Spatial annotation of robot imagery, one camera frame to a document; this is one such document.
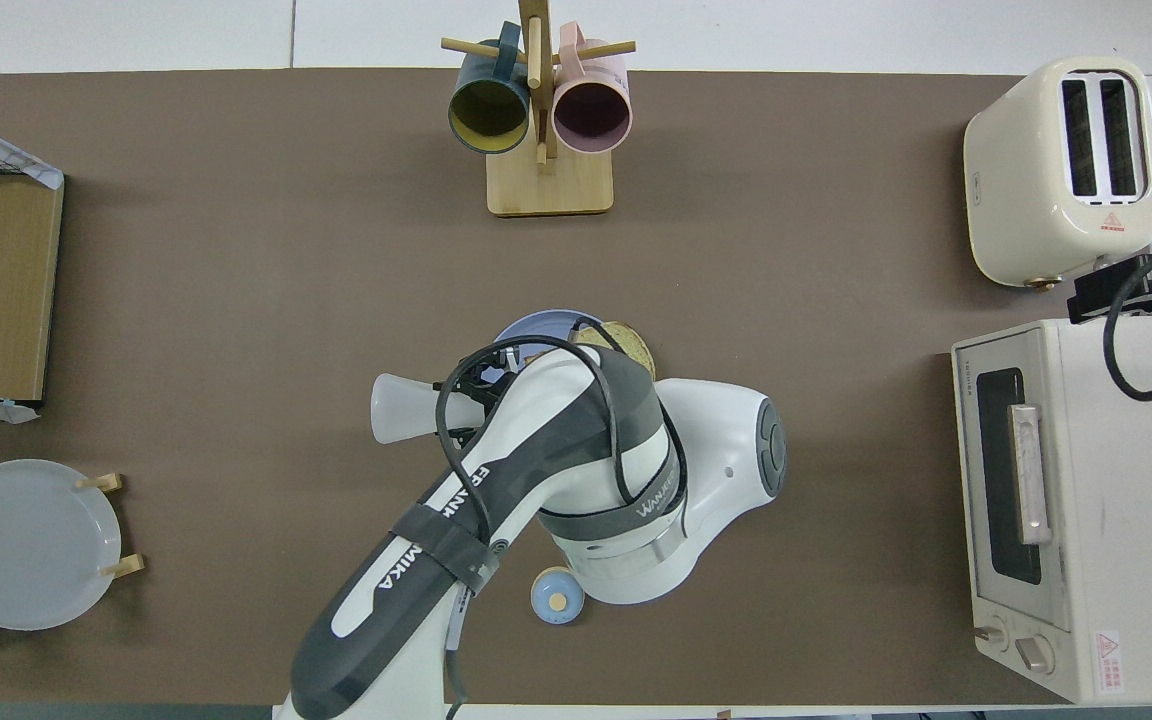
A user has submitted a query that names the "toasted bread slice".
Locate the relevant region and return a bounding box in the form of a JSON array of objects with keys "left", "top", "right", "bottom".
[{"left": 576, "top": 320, "right": 657, "bottom": 381}]

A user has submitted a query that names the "brown table mat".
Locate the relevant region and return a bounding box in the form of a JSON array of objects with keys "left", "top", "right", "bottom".
[{"left": 0, "top": 68, "right": 1152, "bottom": 706}]

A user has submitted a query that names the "white toaster oven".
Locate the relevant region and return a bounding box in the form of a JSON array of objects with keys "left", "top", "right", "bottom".
[{"left": 951, "top": 318, "right": 1152, "bottom": 706}]

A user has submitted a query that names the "teal mug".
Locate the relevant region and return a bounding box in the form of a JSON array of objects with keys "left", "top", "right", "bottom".
[{"left": 448, "top": 22, "right": 533, "bottom": 156}]

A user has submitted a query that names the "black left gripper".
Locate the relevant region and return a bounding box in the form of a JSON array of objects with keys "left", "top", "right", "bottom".
[{"left": 436, "top": 345, "right": 525, "bottom": 403}]

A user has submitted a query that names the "blue round plate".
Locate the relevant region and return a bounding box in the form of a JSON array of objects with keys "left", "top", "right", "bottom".
[{"left": 494, "top": 309, "right": 605, "bottom": 353}]

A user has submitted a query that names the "wooden mug tree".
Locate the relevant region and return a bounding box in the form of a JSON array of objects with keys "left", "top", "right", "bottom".
[{"left": 441, "top": 0, "right": 637, "bottom": 218}]

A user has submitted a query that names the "translucent squeeze bottle blue cap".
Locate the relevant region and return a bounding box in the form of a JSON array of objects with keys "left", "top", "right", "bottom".
[{"left": 370, "top": 373, "right": 482, "bottom": 446}]

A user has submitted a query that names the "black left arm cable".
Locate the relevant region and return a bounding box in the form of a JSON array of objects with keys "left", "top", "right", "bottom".
[{"left": 433, "top": 335, "right": 637, "bottom": 720}]

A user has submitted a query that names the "small blue jar wooden knob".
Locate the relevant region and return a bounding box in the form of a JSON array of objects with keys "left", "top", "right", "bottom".
[{"left": 531, "top": 566, "right": 586, "bottom": 626}]

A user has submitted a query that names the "wooden plate rack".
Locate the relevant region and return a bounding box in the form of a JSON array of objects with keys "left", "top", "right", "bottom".
[{"left": 0, "top": 473, "right": 145, "bottom": 631}]

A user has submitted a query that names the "cream two-slot toaster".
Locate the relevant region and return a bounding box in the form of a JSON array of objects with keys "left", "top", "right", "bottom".
[{"left": 963, "top": 55, "right": 1152, "bottom": 291}]

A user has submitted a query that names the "pink mug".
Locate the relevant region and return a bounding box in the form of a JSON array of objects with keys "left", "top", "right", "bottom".
[{"left": 551, "top": 22, "right": 634, "bottom": 155}]

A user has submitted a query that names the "grey plate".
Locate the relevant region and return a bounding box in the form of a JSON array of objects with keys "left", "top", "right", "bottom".
[{"left": 0, "top": 459, "right": 123, "bottom": 632}]

